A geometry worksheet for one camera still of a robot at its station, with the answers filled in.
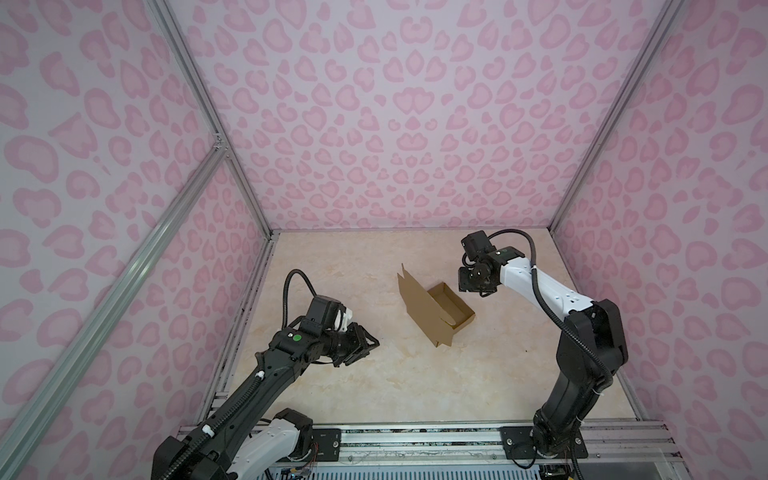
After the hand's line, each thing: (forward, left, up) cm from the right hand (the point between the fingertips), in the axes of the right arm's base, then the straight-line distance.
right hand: (468, 281), depth 90 cm
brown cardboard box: (-17, +11, +12) cm, 24 cm away
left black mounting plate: (-41, +38, -10) cm, 56 cm away
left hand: (-21, +26, +3) cm, 33 cm away
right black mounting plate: (-40, -9, -12) cm, 43 cm away
